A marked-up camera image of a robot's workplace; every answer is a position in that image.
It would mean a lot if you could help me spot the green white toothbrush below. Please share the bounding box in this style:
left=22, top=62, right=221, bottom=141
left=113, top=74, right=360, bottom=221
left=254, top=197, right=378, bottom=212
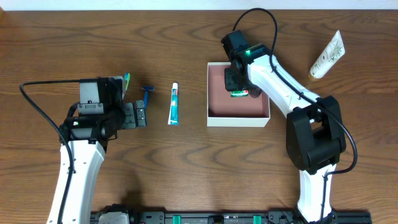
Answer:
left=122, top=73, right=131, bottom=98

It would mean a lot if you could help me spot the green soap bar pack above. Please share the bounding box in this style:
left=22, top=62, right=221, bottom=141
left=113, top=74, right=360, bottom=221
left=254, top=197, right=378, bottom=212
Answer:
left=230, top=90, right=249, bottom=98

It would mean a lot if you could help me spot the cream lotion tube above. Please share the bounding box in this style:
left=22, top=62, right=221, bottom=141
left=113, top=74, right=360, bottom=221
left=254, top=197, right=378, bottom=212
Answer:
left=308, top=30, right=345, bottom=80

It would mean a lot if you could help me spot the right black cable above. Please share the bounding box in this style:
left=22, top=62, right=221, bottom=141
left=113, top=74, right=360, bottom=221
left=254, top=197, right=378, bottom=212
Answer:
left=232, top=7, right=359, bottom=218

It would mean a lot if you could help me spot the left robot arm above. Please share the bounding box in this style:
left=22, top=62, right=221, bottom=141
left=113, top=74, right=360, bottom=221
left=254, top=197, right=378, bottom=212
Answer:
left=47, top=139, right=105, bottom=223

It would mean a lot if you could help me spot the white box pink interior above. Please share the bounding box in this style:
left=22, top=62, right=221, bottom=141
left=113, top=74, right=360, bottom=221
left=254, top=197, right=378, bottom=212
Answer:
left=206, top=62, right=271, bottom=128

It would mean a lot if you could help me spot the teal white toothpaste tube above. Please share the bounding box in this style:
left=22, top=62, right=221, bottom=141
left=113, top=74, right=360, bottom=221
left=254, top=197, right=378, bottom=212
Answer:
left=168, top=82, right=179, bottom=126

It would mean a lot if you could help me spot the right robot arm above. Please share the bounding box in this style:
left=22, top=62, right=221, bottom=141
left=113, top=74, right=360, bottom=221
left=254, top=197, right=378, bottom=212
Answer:
left=223, top=43, right=346, bottom=223

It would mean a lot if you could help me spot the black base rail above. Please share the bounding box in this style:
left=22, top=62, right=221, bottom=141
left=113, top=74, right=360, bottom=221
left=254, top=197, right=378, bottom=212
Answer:
left=90, top=203, right=373, bottom=224

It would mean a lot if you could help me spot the clear spray bottle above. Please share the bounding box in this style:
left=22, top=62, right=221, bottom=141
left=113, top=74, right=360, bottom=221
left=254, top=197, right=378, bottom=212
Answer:
left=249, top=88, right=262, bottom=98

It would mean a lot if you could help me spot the blue disposable razor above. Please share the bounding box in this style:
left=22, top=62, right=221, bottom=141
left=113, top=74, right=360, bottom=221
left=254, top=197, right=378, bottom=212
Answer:
left=142, top=85, right=155, bottom=109

